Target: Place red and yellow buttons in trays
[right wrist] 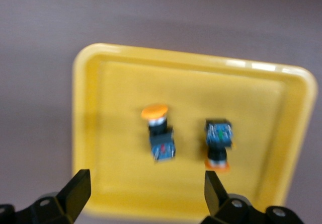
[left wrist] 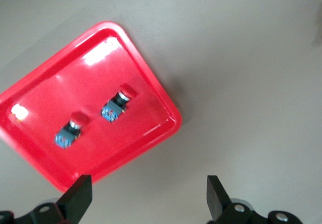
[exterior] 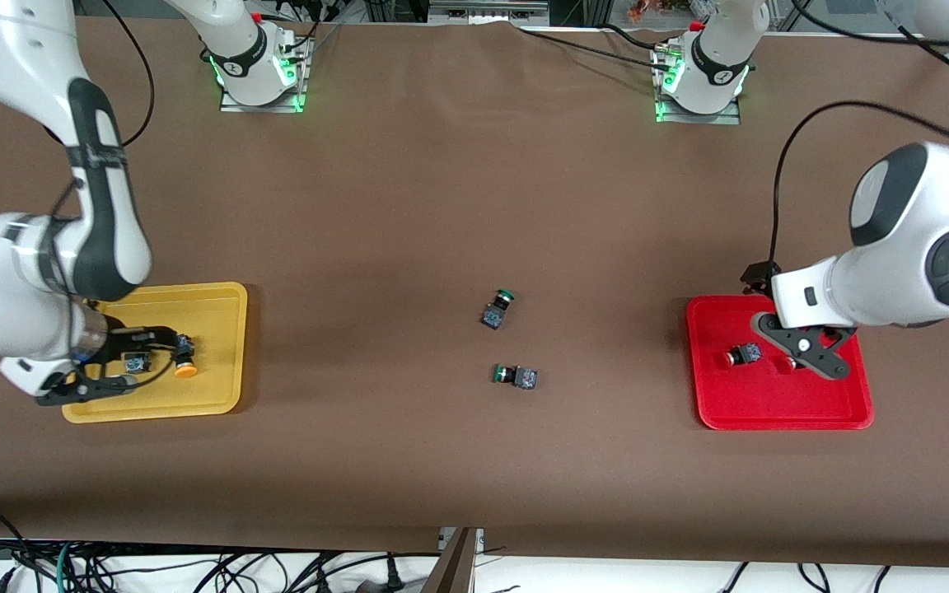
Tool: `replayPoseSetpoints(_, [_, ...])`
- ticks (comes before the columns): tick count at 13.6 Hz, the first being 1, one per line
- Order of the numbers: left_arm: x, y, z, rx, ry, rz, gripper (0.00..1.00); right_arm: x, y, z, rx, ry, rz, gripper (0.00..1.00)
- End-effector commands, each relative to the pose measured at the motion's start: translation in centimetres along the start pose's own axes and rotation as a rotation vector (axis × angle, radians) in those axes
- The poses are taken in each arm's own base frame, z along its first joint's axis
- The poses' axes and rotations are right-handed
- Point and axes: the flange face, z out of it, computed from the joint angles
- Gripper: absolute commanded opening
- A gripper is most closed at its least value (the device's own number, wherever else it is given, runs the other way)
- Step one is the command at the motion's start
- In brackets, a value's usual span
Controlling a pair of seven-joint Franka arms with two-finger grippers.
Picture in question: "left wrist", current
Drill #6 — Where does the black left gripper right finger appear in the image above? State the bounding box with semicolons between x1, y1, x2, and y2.
206;175;254;224

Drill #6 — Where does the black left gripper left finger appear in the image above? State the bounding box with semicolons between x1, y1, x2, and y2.
15;175;93;224

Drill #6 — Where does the red mushroom push button switch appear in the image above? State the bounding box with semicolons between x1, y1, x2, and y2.
101;83;138;123
54;111;89;150

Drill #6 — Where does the red plastic tray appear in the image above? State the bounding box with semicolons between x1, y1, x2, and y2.
0;21;183;193

